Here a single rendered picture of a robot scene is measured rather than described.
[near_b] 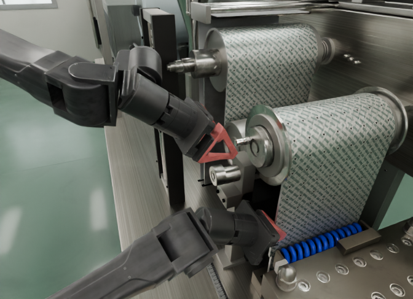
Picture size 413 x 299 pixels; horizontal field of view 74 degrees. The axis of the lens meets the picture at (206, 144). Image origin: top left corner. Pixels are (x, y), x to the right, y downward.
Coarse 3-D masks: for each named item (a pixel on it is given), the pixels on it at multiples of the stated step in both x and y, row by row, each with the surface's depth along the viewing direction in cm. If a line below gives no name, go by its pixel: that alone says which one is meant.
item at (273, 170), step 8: (392, 112) 52; (256, 120) 49; (264, 120) 47; (248, 128) 53; (272, 128) 45; (272, 136) 45; (280, 144) 44; (280, 152) 44; (280, 160) 44; (264, 168) 50; (272, 168) 47; (280, 168) 45; (272, 176) 48
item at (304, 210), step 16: (336, 176) 51; (352, 176) 53; (368, 176) 55; (288, 192) 48; (304, 192) 50; (320, 192) 52; (336, 192) 54; (352, 192) 56; (368, 192) 59; (288, 208) 51; (304, 208) 53; (320, 208) 55; (336, 208) 57; (352, 208) 59; (288, 224) 53; (304, 224) 56; (320, 224) 58; (336, 224) 60; (288, 240) 56; (304, 240) 59
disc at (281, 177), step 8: (264, 104) 47; (256, 112) 50; (264, 112) 47; (272, 112) 45; (248, 120) 53; (272, 120) 45; (280, 120) 43; (280, 128) 44; (280, 136) 44; (288, 136) 42; (288, 144) 42; (288, 152) 43; (288, 160) 43; (256, 168) 54; (288, 168) 44; (264, 176) 51; (280, 176) 46; (272, 184) 49; (280, 184) 47
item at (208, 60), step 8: (192, 56) 62; (200, 56) 61; (208, 56) 61; (216, 56) 62; (200, 64) 61; (208, 64) 61; (216, 64) 62; (192, 72) 64; (200, 72) 62; (208, 72) 62; (216, 72) 63
